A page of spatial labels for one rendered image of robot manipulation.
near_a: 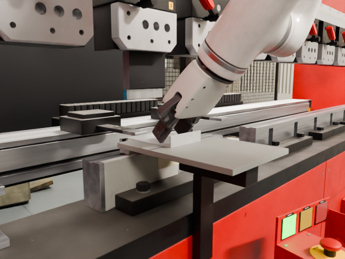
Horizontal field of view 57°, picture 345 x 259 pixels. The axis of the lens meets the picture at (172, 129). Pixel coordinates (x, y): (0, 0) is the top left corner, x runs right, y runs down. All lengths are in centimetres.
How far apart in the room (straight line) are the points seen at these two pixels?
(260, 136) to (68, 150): 58
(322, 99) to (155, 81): 217
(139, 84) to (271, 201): 48
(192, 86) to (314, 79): 229
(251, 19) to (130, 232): 38
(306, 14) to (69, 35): 37
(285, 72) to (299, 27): 397
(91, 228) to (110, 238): 5
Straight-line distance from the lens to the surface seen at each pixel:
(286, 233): 75
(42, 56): 112
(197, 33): 74
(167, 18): 68
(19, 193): 315
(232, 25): 49
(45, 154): 82
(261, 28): 49
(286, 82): 452
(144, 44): 63
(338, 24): 163
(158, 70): 70
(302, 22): 56
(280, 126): 116
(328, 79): 274
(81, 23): 55
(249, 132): 103
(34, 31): 51
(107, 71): 124
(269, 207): 90
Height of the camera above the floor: 113
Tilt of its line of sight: 9 degrees down
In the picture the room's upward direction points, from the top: straight up
